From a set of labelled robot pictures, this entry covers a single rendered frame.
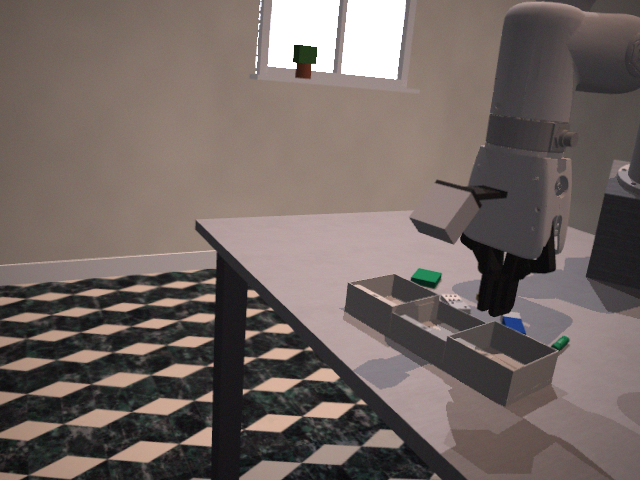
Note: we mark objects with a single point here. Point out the blue and white eraser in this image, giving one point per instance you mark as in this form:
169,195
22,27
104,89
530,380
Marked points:
513,321

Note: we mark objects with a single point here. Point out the white domino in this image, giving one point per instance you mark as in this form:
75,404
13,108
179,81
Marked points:
455,301

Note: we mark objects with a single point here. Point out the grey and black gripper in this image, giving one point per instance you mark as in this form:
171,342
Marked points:
508,224

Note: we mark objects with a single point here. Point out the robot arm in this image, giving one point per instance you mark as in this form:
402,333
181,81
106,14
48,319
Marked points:
548,49

